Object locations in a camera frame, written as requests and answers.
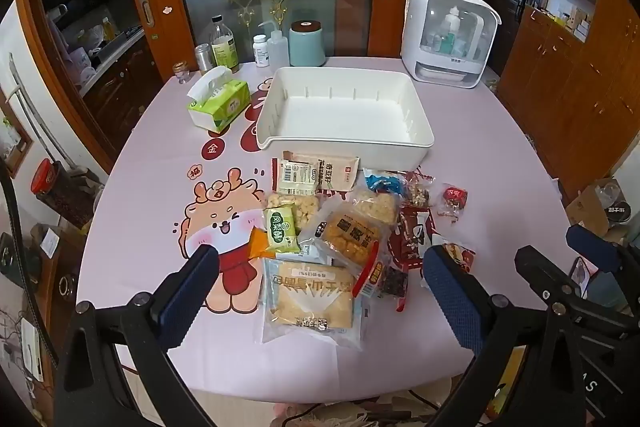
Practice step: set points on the orange packet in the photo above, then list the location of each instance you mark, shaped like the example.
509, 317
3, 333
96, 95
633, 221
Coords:
257, 244

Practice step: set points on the red white nut packet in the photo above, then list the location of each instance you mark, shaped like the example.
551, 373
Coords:
462, 254

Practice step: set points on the blue snack packet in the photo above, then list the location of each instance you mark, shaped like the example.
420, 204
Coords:
382, 182

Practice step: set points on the wooden shelf cabinet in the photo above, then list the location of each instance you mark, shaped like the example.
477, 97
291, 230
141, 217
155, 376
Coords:
550, 82

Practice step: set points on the red-lidded jar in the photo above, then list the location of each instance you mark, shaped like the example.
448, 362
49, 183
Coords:
60, 197

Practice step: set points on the clear rice puff cake packet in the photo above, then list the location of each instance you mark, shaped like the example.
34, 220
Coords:
375, 204

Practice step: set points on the dark packet with yellow label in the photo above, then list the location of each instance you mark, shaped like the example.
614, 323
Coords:
390, 282

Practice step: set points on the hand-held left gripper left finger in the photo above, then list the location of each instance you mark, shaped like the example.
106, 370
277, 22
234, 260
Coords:
190, 292

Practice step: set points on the small red candy packet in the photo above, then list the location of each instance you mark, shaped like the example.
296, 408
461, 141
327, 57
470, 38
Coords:
455, 197

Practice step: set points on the clear yellow biscuit packet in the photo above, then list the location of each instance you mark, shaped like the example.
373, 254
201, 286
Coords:
350, 237

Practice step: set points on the clear plastic water bottle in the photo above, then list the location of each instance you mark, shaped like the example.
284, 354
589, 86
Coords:
223, 52

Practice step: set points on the white squeeze bottle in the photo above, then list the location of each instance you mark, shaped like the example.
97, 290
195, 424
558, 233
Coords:
277, 52

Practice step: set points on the beige cracker packet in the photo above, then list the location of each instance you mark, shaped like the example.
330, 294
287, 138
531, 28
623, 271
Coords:
335, 169

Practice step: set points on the metal can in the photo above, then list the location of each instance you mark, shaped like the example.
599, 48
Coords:
205, 59

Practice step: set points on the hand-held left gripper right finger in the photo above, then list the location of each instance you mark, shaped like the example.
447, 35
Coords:
450, 297

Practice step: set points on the dark red packet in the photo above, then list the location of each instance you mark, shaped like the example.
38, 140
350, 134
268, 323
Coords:
407, 262
412, 232

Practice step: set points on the teal canister with brown lid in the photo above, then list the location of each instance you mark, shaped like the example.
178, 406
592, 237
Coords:
306, 47

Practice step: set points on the green tissue pack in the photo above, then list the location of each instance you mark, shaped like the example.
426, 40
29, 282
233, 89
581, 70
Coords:
225, 107

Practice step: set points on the white plastic bin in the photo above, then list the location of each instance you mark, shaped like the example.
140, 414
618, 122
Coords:
345, 117

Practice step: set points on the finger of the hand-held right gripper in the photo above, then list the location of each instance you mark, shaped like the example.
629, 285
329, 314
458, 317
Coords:
540, 272
595, 247

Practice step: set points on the small glass jar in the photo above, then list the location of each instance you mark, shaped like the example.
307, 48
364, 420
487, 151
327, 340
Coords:
182, 74

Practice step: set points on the white countertop appliance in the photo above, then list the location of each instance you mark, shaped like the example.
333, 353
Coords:
415, 17

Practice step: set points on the clear nut bar packet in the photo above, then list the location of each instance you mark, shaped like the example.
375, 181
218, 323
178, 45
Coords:
417, 192

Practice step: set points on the large clear cracker packet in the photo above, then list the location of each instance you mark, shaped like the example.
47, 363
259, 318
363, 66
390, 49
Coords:
310, 302

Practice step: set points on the white dropper bottle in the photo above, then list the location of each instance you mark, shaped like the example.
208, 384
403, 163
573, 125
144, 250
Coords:
451, 24

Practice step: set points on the cardboard box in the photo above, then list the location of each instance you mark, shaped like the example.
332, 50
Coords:
590, 207

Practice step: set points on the small green packet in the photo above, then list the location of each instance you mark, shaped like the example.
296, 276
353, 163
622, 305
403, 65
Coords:
280, 227

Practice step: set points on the white pill bottle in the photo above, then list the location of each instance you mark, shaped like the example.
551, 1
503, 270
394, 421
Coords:
261, 52

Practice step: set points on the clear packet of round puffs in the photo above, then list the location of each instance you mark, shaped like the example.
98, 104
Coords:
306, 207

